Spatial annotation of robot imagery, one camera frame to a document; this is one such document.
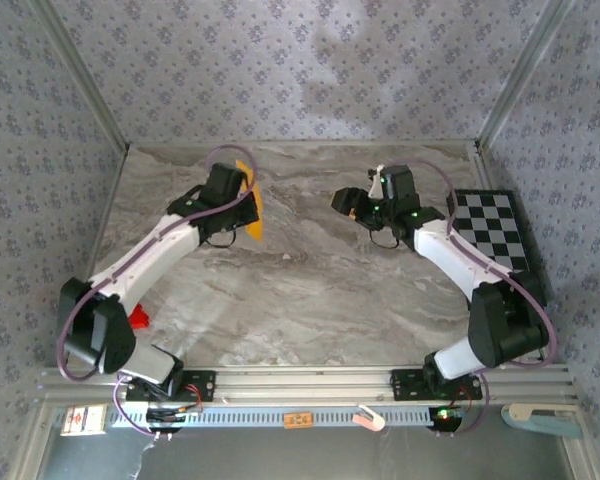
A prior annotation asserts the black grey checkerboard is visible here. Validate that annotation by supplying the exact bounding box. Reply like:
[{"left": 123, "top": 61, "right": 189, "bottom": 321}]
[{"left": 445, "top": 189, "right": 549, "bottom": 306}]

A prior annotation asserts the large red block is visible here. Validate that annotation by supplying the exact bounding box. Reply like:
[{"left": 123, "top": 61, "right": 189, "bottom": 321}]
[{"left": 129, "top": 303, "right": 151, "bottom": 331}]

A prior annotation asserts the pink white clip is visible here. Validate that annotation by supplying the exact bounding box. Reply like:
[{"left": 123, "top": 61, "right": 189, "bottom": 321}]
[{"left": 352, "top": 403, "right": 386, "bottom": 432}]

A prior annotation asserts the orange tag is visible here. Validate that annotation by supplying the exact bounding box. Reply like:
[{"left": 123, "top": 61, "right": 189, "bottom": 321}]
[{"left": 282, "top": 411, "right": 315, "bottom": 430}]

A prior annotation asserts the white card with red print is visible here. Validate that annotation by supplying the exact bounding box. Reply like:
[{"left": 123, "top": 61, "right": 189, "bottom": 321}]
[{"left": 59, "top": 403, "right": 109, "bottom": 436}]

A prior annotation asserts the teal beige tool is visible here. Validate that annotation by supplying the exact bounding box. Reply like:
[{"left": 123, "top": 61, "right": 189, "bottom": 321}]
[{"left": 500, "top": 403, "right": 584, "bottom": 440}]

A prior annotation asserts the thin black left gripper cable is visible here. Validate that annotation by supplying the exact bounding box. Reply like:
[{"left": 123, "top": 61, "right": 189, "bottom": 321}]
[{"left": 204, "top": 227, "right": 239, "bottom": 250}]

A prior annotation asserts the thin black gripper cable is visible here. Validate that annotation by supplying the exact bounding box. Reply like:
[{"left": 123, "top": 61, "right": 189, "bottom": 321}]
[
  {"left": 369, "top": 227, "right": 402, "bottom": 251},
  {"left": 204, "top": 227, "right": 239, "bottom": 250}
]

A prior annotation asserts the thin black right gripper cable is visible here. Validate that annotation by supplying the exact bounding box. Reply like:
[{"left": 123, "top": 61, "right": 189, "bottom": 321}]
[{"left": 369, "top": 227, "right": 402, "bottom": 251}]

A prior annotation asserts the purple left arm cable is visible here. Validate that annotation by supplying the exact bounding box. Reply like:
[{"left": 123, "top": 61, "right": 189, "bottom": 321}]
[{"left": 57, "top": 143, "right": 257, "bottom": 441}]

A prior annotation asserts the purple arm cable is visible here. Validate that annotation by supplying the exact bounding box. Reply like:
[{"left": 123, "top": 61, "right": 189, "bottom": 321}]
[
  {"left": 383, "top": 157, "right": 559, "bottom": 439},
  {"left": 57, "top": 143, "right": 257, "bottom": 441}
]

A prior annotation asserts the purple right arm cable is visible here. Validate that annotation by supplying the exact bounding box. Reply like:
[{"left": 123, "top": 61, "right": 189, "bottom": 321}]
[{"left": 383, "top": 157, "right": 559, "bottom": 439}]

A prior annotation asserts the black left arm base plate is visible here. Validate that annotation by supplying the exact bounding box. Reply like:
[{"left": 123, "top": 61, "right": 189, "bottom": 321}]
[{"left": 124, "top": 368, "right": 217, "bottom": 402}]

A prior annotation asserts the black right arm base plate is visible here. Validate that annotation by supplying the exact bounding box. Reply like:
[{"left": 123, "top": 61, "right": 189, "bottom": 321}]
[{"left": 390, "top": 368, "right": 484, "bottom": 402}]

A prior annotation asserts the aluminium mounting rail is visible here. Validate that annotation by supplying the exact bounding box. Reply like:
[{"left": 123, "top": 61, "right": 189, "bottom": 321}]
[{"left": 37, "top": 363, "right": 579, "bottom": 407}]

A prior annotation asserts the aluminium frame post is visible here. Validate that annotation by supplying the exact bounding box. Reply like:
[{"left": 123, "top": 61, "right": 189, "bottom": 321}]
[
  {"left": 474, "top": 0, "right": 576, "bottom": 151},
  {"left": 27, "top": 0, "right": 131, "bottom": 151}
]

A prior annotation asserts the grey slotted cable duct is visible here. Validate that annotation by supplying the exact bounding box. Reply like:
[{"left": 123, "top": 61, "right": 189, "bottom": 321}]
[{"left": 104, "top": 405, "right": 469, "bottom": 429}]

